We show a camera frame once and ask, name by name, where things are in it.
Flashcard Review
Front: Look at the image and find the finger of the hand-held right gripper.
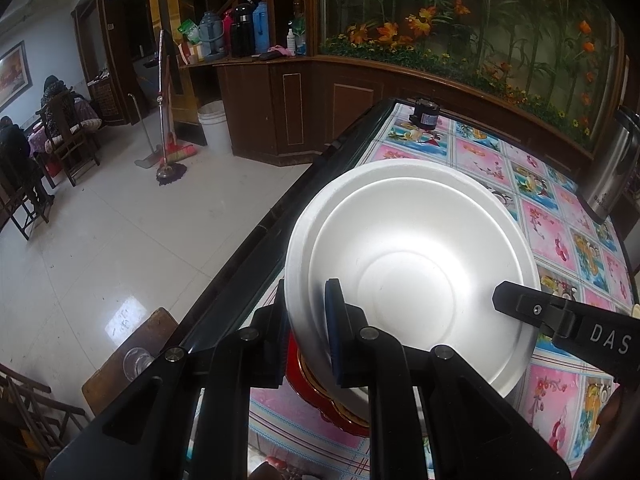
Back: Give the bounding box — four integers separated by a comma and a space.
491, 281, 577, 347

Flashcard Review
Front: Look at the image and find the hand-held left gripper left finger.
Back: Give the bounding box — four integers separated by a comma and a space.
45, 277, 295, 480

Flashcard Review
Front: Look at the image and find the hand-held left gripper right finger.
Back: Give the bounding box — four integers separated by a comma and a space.
322, 277, 572, 480

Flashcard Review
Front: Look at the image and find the large red plastic plate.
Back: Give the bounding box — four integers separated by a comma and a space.
284, 334, 372, 437

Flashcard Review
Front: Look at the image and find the white foam bowl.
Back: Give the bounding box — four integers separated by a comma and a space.
283, 158, 542, 402

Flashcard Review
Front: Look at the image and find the person's right hand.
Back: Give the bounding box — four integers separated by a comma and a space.
595, 384, 627, 443

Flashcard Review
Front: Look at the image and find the printed fruit tablecloth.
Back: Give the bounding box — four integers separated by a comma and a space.
246, 101, 637, 480

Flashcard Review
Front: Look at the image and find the dark framed table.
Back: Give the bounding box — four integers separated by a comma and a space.
85, 97, 638, 480

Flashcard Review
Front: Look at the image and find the clear glass cup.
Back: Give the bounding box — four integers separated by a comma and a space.
122, 345, 156, 379

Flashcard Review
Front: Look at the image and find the stainless steel kettle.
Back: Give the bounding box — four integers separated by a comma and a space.
574, 104, 640, 226

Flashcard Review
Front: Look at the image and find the wooden stool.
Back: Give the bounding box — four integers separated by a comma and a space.
82, 307, 181, 417

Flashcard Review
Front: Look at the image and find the red and green broom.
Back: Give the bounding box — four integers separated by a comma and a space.
164, 131, 198, 166

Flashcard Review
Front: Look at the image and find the white plastic bucket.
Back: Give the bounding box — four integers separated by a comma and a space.
197, 100, 234, 157

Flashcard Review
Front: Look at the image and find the small black device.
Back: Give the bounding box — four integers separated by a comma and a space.
408, 96, 444, 129

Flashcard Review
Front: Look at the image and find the wooden counter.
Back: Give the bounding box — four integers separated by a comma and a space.
179, 54, 603, 173

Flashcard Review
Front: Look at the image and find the dark wooden chair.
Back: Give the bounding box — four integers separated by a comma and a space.
0, 361, 92, 480
0, 157, 52, 242
37, 91, 102, 187

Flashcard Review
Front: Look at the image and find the pink patterned cloth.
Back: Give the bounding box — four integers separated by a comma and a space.
74, 97, 104, 132

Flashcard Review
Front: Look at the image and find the blue thermos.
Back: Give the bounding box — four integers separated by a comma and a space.
252, 2, 271, 56

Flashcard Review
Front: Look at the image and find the pink thermos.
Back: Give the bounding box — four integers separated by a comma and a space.
222, 9, 236, 57

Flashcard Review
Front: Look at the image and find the black thermos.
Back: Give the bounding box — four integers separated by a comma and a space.
229, 2, 257, 59

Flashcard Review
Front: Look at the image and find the grey blue water jug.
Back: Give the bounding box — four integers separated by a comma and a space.
198, 9, 227, 59

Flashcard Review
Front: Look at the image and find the green packet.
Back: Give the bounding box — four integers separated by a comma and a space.
177, 18, 201, 46

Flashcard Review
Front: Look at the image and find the round mop with steel handle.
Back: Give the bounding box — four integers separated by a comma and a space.
154, 29, 189, 187

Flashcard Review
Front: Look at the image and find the framed wall picture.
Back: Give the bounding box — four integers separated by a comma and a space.
0, 40, 34, 112

